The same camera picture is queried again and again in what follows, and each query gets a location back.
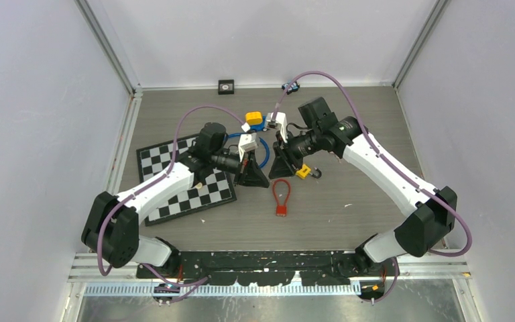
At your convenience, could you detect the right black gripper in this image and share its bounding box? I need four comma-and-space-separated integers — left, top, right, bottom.
269, 127, 321, 180

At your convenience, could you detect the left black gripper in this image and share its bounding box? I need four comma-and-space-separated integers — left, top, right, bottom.
211, 150, 269, 188

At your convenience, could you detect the yellow black padlock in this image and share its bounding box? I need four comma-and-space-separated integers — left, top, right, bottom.
296, 164, 322, 180

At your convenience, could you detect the red cable seal tag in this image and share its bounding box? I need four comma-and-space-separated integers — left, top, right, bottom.
272, 178, 292, 217

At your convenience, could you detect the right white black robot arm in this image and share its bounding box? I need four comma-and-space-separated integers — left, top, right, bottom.
266, 97, 457, 276

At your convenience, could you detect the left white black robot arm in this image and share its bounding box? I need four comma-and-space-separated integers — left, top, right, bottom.
81, 123, 270, 278

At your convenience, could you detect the black white chessboard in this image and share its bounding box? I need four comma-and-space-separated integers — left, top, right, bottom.
136, 141, 237, 226

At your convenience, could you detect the blue yellow toy car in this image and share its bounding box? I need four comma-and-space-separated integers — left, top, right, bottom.
243, 111, 267, 133

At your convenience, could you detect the black blue owl toy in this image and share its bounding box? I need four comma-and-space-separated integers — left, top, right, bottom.
281, 82, 300, 95

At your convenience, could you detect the small black square box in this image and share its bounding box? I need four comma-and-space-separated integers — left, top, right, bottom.
217, 79, 235, 95

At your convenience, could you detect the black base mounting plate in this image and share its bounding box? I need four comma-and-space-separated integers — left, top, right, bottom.
154, 250, 399, 286

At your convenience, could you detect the blue ring hoop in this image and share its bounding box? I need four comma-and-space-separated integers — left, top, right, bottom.
225, 133, 271, 168

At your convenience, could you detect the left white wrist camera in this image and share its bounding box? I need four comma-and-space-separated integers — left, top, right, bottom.
237, 132, 258, 162

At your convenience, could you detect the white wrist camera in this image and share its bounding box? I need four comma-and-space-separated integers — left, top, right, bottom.
237, 132, 258, 162
266, 112, 288, 143

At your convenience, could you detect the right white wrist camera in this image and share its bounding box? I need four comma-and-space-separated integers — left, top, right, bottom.
266, 112, 288, 143

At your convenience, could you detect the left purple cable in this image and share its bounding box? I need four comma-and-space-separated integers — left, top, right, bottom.
95, 105, 251, 304

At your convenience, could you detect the purple cable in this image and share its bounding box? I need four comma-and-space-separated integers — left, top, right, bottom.
95, 105, 251, 304
270, 70, 473, 305

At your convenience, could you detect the perforated metal rail strip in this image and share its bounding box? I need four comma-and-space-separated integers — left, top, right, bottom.
83, 281, 361, 297

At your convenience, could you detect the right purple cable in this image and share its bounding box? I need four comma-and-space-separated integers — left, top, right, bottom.
270, 70, 473, 305

